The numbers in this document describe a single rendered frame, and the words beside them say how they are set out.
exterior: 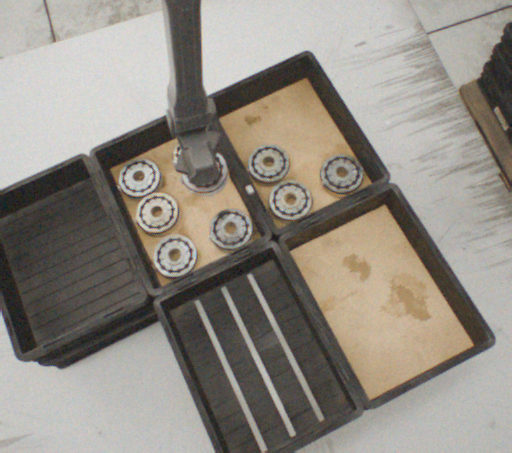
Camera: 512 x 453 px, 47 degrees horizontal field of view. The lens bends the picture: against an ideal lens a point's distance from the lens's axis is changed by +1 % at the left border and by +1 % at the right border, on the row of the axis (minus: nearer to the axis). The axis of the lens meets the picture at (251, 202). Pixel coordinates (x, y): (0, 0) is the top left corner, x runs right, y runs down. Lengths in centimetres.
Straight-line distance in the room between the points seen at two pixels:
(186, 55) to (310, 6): 103
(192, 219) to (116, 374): 42
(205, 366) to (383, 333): 40
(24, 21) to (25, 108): 119
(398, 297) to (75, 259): 76
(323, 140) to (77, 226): 64
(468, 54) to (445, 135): 107
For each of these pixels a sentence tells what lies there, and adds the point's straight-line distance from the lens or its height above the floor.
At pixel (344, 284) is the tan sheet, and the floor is 83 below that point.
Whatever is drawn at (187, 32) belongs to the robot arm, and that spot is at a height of 149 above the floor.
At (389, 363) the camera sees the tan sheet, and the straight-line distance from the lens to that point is 135.
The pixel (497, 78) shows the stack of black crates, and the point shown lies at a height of 28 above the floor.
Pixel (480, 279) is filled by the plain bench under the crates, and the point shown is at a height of 70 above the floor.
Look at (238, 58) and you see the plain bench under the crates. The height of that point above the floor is 70.
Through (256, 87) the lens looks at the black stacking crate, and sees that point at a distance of 150.
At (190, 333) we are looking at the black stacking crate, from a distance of 136.
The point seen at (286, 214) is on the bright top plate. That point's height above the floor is 86.
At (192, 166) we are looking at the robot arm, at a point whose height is 119.
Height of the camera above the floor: 216
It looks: 69 degrees down
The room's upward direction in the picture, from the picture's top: 11 degrees counter-clockwise
